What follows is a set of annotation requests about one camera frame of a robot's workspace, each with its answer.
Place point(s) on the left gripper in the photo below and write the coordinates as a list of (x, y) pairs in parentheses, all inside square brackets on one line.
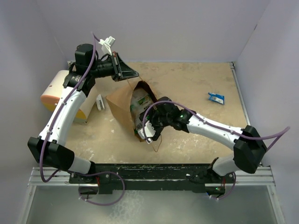
[(120, 69)]

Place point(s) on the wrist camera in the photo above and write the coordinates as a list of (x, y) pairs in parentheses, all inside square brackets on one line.
[(107, 44), (147, 133)]

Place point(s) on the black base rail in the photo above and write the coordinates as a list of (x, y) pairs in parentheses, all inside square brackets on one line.
[(197, 178)]

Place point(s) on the orange beige box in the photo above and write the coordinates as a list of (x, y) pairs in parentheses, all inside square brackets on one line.
[(53, 92)]

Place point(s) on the blue snack packet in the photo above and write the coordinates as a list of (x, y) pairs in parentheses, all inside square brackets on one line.
[(217, 98)]

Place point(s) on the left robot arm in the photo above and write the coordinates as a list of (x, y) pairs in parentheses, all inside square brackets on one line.
[(48, 149)]

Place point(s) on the small white clip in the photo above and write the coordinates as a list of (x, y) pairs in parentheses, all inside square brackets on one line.
[(99, 103)]

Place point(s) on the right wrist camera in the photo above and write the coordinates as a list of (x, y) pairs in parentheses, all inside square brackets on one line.
[(147, 133)]

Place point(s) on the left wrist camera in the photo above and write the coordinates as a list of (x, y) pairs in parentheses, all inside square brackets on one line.
[(107, 44)]

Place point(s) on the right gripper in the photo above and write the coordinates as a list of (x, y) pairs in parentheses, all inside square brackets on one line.
[(153, 113)]

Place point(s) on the brown paper bag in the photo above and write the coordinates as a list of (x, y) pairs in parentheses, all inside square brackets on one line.
[(119, 103)]

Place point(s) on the green white snack packet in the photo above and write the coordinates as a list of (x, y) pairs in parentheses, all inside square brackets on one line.
[(140, 102)]

